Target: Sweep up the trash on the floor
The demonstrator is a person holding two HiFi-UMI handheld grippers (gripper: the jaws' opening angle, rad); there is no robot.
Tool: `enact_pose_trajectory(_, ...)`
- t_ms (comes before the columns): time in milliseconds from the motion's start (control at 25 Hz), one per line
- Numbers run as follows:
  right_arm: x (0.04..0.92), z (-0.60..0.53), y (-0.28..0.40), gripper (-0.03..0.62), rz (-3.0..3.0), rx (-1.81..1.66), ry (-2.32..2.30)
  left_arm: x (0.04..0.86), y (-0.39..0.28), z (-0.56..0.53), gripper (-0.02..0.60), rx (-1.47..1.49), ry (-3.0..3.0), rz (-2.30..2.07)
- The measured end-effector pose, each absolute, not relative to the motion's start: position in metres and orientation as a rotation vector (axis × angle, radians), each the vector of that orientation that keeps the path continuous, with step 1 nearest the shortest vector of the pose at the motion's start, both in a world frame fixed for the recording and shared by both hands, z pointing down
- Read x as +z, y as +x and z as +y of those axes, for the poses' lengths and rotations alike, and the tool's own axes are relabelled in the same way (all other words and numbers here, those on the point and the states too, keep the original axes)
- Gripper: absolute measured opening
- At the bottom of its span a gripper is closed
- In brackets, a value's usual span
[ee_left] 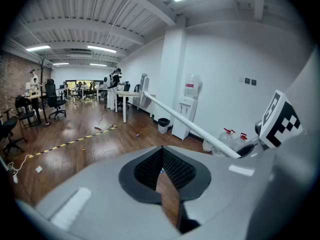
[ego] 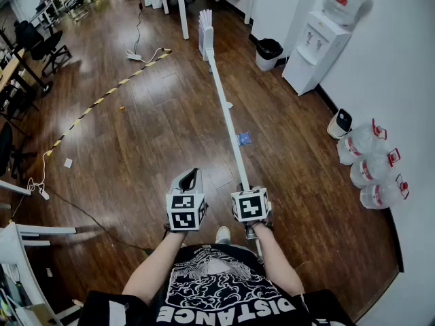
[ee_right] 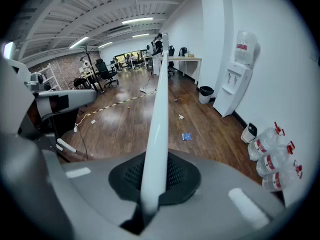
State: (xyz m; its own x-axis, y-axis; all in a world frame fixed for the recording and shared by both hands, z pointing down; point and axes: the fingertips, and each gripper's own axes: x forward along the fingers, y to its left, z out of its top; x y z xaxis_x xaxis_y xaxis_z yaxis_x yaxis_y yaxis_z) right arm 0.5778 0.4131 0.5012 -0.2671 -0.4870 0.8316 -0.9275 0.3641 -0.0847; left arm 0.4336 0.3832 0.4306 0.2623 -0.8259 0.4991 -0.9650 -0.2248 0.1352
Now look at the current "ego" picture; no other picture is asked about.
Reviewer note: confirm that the white metal table frame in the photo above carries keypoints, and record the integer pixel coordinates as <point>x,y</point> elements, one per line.
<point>44,230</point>

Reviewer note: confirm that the small white power strip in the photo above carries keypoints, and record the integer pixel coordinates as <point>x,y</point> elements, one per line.
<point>44,194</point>

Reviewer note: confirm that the person's left forearm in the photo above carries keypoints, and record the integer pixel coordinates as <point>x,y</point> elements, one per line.
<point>153,267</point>

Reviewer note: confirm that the white table foot bar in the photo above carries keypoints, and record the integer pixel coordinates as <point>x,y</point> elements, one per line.
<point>15,188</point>

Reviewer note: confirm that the person's right forearm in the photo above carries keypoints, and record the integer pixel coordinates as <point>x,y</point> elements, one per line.
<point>278,260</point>

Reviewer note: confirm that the white water dispenser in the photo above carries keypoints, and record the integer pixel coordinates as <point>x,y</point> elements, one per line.
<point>316,56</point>

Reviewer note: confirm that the black legged wooden top desk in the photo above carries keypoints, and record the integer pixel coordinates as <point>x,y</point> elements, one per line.
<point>10,68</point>

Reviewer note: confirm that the blue wrapper litter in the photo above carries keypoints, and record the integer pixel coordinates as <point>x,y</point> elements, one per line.
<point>244,139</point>

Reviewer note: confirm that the long white power strip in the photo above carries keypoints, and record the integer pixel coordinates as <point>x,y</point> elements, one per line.
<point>134,56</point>

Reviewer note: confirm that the white broom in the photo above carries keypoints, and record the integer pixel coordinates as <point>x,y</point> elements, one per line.
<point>221,90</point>

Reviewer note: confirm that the person's right white shoe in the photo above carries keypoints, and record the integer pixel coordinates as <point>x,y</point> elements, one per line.
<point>223,234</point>

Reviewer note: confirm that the small white heater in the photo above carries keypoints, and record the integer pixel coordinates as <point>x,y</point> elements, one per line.
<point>340,124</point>

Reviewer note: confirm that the large water dispenser bottle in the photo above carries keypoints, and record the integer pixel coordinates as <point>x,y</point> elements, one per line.
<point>343,2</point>

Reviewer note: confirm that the white bin black bag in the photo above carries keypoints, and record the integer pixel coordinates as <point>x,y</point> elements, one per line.
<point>268,51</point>

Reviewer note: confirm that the person's black printed shirt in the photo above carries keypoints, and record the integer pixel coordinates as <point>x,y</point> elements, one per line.
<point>217,294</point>

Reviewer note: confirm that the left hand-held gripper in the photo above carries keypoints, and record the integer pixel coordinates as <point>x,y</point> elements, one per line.
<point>183,219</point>

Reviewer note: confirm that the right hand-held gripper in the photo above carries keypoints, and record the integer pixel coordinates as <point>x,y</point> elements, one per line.
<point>251,205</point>

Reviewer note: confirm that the black office chair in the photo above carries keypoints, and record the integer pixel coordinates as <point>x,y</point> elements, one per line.
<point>54,46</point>
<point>7,148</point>
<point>13,100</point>
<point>27,36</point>

